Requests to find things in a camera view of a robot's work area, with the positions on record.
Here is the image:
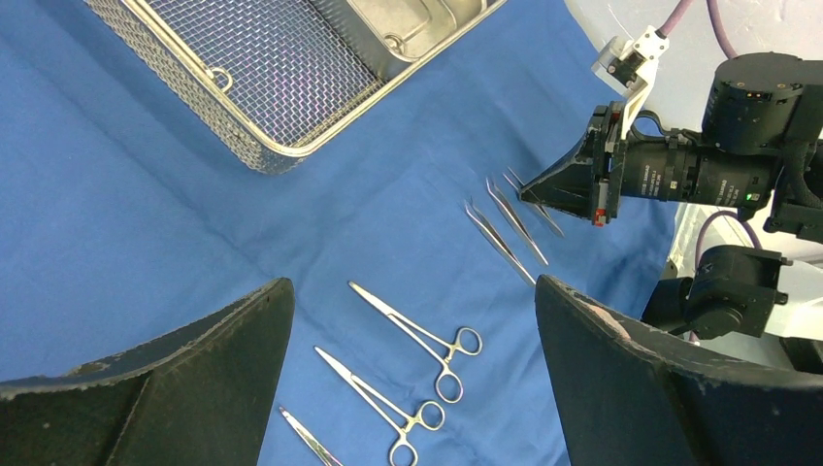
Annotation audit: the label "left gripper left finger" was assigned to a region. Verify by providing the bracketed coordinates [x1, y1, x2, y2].
[1, 278, 295, 465]

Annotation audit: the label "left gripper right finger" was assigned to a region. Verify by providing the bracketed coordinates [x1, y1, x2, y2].
[535, 275, 822, 465]

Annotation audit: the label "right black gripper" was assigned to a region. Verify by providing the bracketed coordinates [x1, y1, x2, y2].
[519, 102, 777, 226]

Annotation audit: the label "steel tweezers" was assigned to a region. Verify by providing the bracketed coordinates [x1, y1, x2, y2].
[464, 200, 536, 286]
[504, 167, 565, 238]

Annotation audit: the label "thin steel instrument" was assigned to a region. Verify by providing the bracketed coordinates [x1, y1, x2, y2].
[485, 178, 549, 266]

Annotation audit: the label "surgical scissors forceps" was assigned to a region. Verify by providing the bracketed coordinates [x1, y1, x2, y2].
[313, 346, 445, 466]

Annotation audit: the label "blue surgical drape cloth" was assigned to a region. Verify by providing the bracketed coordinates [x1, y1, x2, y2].
[0, 0, 683, 466]

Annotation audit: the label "wire mesh instrument basket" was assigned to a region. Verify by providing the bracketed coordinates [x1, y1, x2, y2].
[90, 0, 499, 174]

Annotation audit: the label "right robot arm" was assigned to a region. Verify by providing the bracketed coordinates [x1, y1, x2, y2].
[518, 52, 822, 374]

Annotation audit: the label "stainless steel inner tray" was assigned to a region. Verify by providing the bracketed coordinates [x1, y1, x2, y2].
[313, 0, 489, 80]

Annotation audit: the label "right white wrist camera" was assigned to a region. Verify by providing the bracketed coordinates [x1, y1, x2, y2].
[591, 25, 670, 140]

